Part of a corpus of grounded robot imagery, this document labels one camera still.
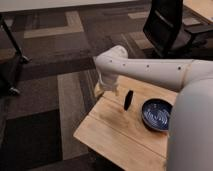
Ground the black chair base left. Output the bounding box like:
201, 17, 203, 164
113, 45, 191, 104
0, 13, 30, 95

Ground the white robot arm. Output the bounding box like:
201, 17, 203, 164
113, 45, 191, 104
93, 45, 213, 171

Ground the black office chair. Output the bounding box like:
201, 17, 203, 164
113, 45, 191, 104
143, 0, 213, 58

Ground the blue patterned bowl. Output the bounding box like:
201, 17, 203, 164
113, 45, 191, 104
141, 98, 172, 132

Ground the black eraser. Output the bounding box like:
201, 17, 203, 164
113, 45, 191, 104
124, 90, 133, 111

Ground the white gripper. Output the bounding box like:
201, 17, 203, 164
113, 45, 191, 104
94, 74, 118, 98

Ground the wooden desk top right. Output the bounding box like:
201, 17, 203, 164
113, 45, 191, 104
183, 0, 213, 23

